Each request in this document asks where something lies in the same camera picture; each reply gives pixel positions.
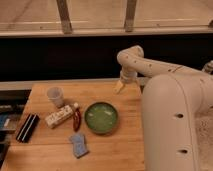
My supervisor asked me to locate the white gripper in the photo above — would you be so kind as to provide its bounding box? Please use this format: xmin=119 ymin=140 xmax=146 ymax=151
xmin=114 ymin=68 xmax=137 ymax=94

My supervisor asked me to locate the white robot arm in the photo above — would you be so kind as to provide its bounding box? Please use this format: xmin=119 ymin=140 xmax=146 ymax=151
xmin=115 ymin=45 xmax=213 ymax=171

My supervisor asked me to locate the white snack box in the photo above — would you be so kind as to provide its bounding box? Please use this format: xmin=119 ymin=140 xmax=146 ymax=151
xmin=45 ymin=105 xmax=74 ymax=128

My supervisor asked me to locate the clear plastic cup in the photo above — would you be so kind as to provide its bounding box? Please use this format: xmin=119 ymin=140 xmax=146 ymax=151
xmin=46 ymin=87 xmax=64 ymax=108

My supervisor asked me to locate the red sauce bottle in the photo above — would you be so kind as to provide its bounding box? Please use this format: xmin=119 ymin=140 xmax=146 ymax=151
xmin=73 ymin=103 xmax=81 ymax=132

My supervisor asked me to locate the left metal window post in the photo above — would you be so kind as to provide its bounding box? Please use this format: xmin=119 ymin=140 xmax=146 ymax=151
xmin=56 ymin=0 xmax=72 ymax=34

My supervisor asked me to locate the green ceramic bowl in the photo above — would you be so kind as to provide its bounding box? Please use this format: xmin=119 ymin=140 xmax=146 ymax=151
xmin=84 ymin=102 xmax=118 ymax=134

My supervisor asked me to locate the black striped case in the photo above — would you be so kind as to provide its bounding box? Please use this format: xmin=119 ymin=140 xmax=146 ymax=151
xmin=16 ymin=114 xmax=40 ymax=143

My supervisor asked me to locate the blue sponge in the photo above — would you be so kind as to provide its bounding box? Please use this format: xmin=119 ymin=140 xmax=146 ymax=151
xmin=69 ymin=133 xmax=89 ymax=158

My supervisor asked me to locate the right metal window post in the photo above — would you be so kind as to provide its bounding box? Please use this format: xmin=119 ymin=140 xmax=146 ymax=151
xmin=124 ymin=0 xmax=137 ymax=32

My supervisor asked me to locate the metal window post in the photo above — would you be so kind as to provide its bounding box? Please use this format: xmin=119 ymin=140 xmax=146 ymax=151
xmin=56 ymin=0 xmax=72 ymax=34
xmin=124 ymin=0 xmax=137 ymax=32

